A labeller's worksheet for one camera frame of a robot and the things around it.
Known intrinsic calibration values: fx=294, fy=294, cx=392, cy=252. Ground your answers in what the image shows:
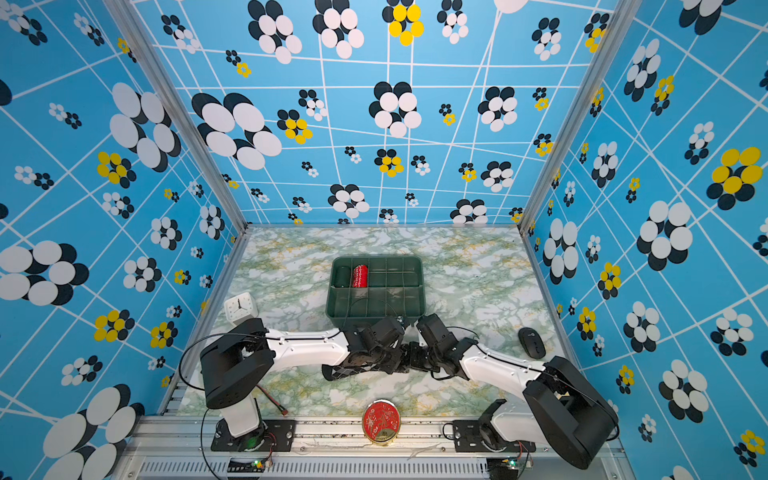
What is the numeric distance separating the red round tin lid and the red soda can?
36 centimetres

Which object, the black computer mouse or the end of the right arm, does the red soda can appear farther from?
the black computer mouse

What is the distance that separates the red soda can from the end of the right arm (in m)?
0.28

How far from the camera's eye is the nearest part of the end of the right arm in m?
0.64

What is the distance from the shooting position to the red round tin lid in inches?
28.4

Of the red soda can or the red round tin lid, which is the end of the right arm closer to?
the red round tin lid

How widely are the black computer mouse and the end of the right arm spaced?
0.32 m

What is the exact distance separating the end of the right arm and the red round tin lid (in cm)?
13

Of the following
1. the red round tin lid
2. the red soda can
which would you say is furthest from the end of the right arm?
the red soda can

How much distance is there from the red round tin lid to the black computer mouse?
435 millimetres

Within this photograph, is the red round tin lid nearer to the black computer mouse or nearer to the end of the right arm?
the end of the right arm

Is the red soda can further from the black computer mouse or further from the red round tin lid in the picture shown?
the black computer mouse

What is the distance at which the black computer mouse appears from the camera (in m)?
0.88

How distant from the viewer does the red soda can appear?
3.21 feet

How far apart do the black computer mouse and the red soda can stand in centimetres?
51
